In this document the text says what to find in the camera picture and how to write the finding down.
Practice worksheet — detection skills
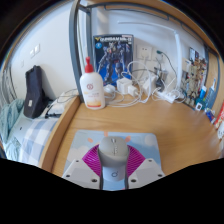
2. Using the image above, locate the white wall socket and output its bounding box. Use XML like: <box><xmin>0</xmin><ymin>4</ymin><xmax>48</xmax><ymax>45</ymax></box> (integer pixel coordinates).
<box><xmin>137</xmin><ymin>44</ymin><xmax>154</xmax><ymax>61</ymax></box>

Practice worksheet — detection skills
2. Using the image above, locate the grey-white computer mouse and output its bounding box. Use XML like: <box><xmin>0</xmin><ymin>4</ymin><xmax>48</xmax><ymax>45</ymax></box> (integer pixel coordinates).
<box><xmin>97</xmin><ymin>135</ymin><xmax>130</xmax><ymax>184</ymax></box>

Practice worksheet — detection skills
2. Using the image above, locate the teal blanket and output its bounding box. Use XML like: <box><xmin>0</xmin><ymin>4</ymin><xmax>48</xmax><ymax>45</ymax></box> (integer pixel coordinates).
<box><xmin>0</xmin><ymin>98</ymin><xmax>25</xmax><ymax>144</ymax></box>

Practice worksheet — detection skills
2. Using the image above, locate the pastel cloud print mouse pad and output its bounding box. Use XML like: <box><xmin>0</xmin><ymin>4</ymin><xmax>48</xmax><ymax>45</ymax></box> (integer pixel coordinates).
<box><xmin>62</xmin><ymin>129</ymin><xmax>163</xmax><ymax>178</ymax></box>

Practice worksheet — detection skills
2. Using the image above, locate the black bag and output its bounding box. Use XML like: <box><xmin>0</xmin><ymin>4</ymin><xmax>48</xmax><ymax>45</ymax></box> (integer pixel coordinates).
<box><xmin>23</xmin><ymin>65</ymin><xmax>51</xmax><ymax>120</ymax></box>

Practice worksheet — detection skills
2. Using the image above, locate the blue spray bottle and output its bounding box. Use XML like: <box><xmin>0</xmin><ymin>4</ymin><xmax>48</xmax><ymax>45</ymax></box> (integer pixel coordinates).
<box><xmin>203</xmin><ymin>78</ymin><xmax>218</xmax><ymax>109</ymax></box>

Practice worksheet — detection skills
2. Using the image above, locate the blue snack pack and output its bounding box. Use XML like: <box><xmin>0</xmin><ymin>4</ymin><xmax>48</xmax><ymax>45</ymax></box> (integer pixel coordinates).
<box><xmin>205</xmin><ymin>108</ymin><xmax>217</xmax><ymax>123</ymax></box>

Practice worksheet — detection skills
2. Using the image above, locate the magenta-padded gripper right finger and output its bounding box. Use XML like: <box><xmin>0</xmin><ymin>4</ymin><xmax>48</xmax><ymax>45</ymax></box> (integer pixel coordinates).
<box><xmin>124</xmin><ymin>143</ymin><xmax>166</xmax><ymax>190</ymax></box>

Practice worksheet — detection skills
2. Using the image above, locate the blue robot model kit box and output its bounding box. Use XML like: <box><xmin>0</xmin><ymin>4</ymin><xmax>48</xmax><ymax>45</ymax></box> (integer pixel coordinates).
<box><xmin>92</xmin><ymin>33</ymin><xmax>135</xmax><ymax>88</ymax></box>

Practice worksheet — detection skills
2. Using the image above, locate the bed with plaid sheet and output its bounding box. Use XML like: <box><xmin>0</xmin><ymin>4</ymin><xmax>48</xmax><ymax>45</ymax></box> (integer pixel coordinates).
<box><xmin>0</xmin><ymin>99</ymin><xmax>64</xmax><ymax>167</ymax></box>

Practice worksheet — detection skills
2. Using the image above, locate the red chip can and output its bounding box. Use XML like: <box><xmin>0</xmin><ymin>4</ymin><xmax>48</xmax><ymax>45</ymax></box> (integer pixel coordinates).
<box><xmin>214</xmin><ymin>99</ymin><xmax>224</xmax><ymax>131</ymax></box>

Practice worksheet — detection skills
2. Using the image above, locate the white power strip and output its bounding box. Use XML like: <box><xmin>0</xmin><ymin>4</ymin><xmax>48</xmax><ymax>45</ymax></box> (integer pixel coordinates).
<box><xmin>156</xmin><ymin>90</ymin><xmax>177</xmax><ymax>104</ymax></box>

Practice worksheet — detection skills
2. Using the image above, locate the white charger block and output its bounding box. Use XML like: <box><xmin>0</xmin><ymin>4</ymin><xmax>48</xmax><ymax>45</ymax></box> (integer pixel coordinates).
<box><xmin>116</xmin><ymin>77</ymin><xmax>138</xmax><ymax>98</ymax></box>

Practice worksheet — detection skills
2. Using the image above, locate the beige robot model figure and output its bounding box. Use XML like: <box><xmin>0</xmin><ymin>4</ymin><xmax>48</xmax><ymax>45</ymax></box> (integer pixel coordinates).
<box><xmin>181</xmin><ymin>48</ymin><xmax>209</xmax><ymax>108</ymax></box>

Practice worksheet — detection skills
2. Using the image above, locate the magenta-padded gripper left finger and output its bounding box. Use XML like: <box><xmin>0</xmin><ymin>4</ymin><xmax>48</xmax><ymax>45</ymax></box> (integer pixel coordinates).
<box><xmin>61</xmin><ymin>143</ymin><xmax>103</xmax><ymax>190</ymax></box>

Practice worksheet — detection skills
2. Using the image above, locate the white red-capped pump bottle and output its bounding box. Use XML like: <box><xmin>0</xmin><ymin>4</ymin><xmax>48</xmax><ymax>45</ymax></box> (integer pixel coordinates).
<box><xmin>79</xmin><ymin>56</ymin><xmax>107</xmax><ymax>111</ymax></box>

